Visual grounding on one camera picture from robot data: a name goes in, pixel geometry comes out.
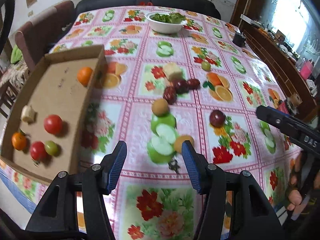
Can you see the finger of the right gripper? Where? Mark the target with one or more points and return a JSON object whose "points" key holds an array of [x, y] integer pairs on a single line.
{"points": [[298, 132]]}

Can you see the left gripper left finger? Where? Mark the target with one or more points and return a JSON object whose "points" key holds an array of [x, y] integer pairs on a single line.
{"points": [[73, 206]]}

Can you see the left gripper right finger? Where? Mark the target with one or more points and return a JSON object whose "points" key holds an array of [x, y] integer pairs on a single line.
{"points": [[252, 217]]}

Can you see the large orange with leaf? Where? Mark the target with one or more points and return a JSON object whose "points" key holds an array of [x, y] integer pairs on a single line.
{"points": [[20, 141]]}

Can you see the dark plum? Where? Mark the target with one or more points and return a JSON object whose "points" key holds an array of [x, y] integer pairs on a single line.
{"points": [[217, 118]]}

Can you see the white cube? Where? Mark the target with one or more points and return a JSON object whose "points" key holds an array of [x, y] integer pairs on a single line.
{"points": [[28, 114], [172, 71]]}

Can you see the brown kiwi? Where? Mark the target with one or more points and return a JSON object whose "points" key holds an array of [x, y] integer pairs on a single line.
{"points": [[180, 140], [160, 107]]}

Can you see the green grape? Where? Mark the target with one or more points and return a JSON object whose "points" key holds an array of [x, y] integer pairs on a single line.
{"points": [[206, 66], [51, 148]]}

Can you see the small orange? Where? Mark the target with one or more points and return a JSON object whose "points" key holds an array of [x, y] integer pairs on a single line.
{"points": [[84, 75]]}

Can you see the right hand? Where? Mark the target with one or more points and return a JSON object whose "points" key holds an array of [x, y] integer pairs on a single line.
{"points": [[294, 197]]}

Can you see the red jar with lid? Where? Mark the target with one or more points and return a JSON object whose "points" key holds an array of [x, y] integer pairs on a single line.
{"points": [[290, 105]]}

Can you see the green grape in box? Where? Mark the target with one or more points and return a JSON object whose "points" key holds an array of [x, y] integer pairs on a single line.
{"points": [[51, 148]]}

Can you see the red tomato with stem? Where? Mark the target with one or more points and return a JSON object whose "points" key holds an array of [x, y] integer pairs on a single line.
{"points": [[38, 152]]}

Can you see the pink container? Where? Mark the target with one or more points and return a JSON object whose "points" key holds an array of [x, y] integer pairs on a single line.
{"points": [[306, 69]]}

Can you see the wooden sideboard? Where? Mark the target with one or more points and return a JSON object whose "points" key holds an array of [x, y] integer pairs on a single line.
{"points": [[283, 69]]}

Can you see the shallow cardboard box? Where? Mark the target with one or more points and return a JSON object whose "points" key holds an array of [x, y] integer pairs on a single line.
{"points": [[52, 88]]}

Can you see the small black box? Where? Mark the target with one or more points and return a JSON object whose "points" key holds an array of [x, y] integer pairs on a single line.
{"points": [[239, 39]]}

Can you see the small wooden stool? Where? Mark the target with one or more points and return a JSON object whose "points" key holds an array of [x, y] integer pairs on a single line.
{"points": [[6, 99]]}

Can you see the patterned seat cover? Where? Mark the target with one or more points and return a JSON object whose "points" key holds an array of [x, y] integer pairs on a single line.
{"points": [[17, 74]]}

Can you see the floral fruit tablecloth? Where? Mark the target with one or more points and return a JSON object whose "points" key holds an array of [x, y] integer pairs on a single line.
{"points": [[154, 198]]}

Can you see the green cushion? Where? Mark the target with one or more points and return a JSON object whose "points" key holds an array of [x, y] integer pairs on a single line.
{"points": [[16, 55]]}

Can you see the maroon armchair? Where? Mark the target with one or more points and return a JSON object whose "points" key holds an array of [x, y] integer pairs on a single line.
{"points": [[38, 35]]}

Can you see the white bowl of greens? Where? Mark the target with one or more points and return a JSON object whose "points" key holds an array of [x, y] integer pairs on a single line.
{"points": [[166, 22]]}

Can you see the black sofa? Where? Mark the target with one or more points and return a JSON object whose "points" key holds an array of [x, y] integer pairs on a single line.
{"points": [[202, 6]]}

